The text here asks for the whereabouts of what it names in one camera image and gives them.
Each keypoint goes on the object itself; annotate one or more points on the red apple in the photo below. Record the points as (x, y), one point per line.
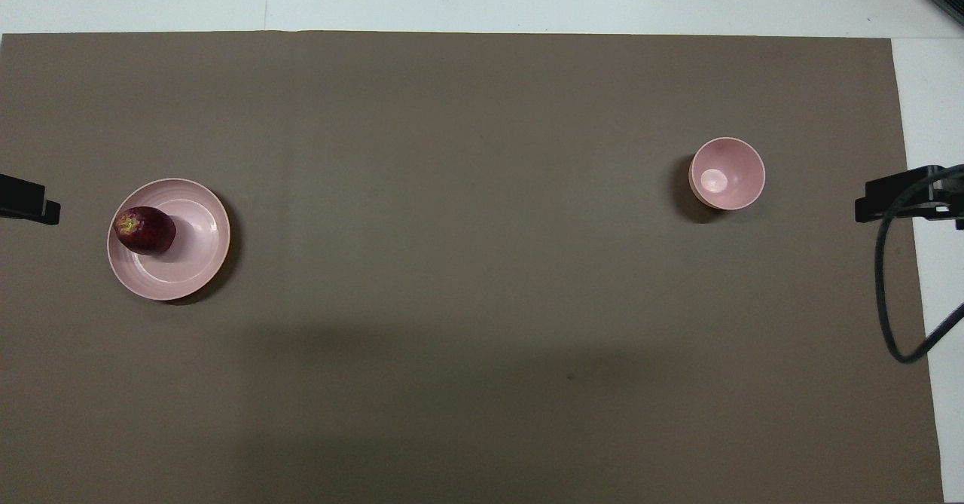
(147, 231)

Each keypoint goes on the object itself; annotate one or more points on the pink bowl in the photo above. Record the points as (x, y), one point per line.
(734, 169)

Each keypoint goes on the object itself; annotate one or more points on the pink plate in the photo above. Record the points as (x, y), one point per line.
(192, 252)

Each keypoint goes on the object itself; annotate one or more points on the brown table mat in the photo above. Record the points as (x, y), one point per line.
(467, 263)

